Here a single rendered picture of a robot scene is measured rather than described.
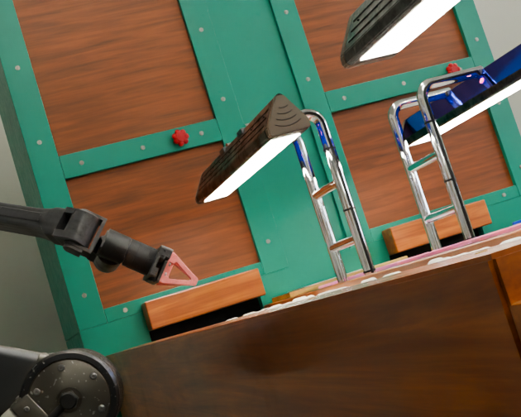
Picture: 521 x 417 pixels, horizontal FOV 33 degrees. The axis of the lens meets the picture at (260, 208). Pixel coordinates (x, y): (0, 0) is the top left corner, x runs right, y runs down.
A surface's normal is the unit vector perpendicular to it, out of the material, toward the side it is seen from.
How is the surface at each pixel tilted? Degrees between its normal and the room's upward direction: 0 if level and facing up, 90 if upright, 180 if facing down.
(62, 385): 89
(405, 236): 90
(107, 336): 90
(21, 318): 90
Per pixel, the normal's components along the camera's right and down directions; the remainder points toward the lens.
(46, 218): -0.33, -0.53
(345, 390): -0.92, 0.26
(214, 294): 0.27, -0.18
